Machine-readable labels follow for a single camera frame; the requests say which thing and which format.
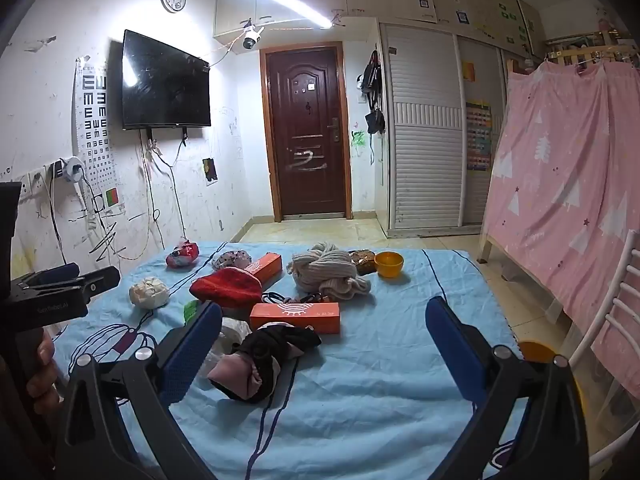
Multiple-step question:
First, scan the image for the brown foil packet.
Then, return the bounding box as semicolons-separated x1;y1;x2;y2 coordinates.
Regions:
348;250;377;276

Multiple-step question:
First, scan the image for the white crumpled paper ball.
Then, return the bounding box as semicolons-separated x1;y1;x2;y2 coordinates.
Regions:
129;277;170;309

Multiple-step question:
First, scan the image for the wall-mounted black television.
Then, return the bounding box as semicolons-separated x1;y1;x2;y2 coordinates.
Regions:
121;29;212;131

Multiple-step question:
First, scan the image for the polka dot cloth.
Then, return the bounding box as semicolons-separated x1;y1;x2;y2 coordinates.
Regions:
211;248;254;272

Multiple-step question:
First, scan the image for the beige knitted scarf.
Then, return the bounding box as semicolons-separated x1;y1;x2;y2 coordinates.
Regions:
286;242;373;301

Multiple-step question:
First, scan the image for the white plastic bag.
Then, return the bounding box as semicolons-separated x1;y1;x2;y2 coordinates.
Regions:
201;317;253;367

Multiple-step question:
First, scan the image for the white charger plug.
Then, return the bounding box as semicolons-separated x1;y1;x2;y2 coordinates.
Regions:
44;156;86;184

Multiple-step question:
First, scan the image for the pink printed curtain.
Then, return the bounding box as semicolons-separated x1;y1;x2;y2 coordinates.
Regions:
482;57;640;403

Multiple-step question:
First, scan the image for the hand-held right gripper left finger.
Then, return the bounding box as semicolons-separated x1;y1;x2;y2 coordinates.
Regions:
55;301;223;480

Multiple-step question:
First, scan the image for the red and pink wrapper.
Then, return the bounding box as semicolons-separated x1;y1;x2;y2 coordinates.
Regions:
166;240;200;269

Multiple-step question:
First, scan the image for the person's left hand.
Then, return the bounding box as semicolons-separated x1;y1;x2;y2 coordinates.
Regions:
24;329;62;415

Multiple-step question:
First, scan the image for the black cable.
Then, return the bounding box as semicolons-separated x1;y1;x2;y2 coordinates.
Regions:
260;290;329;306

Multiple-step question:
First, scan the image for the red knitted hat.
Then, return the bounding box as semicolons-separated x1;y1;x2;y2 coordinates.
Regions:
189;267;264;310

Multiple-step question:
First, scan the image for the white metal chair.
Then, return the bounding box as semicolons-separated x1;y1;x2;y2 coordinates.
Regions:
567;230;640;377

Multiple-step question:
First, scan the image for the white slatted wardrobe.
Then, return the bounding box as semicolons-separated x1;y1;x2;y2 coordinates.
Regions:
378;22;512;239

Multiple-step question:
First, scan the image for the light blue printed bedsheet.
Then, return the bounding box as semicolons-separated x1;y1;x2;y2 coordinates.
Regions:
47;240;527;480

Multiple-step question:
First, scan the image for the orange cardboard box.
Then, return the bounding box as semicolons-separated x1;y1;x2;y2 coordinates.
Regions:
242;253;284;284
249;301;341;335

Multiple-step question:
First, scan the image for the dark brown door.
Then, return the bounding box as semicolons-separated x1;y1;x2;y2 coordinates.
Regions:
259;42;354;222

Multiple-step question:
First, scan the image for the large orange plastic container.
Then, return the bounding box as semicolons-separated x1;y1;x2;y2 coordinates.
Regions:
517;341;584;411

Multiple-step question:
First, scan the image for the wooden bunk bed frame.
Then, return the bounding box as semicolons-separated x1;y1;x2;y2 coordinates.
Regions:
505;24;640;77

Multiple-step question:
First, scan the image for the small orange bowl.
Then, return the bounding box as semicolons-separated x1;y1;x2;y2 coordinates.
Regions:
374;251;405;279

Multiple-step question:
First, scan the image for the colourful grid poster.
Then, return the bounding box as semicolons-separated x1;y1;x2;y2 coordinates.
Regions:
465;101;494;174

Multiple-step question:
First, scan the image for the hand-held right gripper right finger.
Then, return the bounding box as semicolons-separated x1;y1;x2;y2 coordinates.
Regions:
425;296;591;480

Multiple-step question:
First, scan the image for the eye chart poster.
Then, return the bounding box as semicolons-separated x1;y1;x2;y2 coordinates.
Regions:
75;55;122;211

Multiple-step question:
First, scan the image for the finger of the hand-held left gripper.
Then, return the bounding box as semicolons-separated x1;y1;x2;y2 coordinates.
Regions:
11;262;81;291
35;266;121;307

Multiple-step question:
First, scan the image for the black and pink cloth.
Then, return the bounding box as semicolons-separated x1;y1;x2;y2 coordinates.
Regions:
207;322;322;404

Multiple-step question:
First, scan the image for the white security camera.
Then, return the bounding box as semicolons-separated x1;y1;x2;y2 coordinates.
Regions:
241;22;266;51

